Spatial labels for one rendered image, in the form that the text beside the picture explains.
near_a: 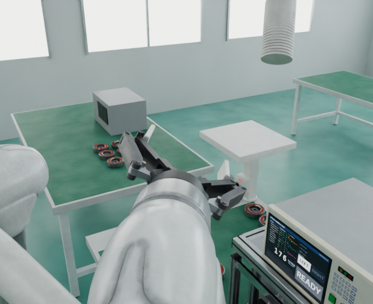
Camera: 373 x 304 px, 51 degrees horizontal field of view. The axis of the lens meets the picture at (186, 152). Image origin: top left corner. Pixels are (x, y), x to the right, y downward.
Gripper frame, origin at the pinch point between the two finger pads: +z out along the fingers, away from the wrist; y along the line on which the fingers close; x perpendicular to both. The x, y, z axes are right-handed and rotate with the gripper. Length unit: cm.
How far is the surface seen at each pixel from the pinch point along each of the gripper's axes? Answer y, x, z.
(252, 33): 58, 14, 603
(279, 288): 49, -42, 42
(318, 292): 54, -32, 32
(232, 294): 45, -65, 60
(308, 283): 52, -33, 36
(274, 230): 40, -28, 49
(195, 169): 27, -76, 187
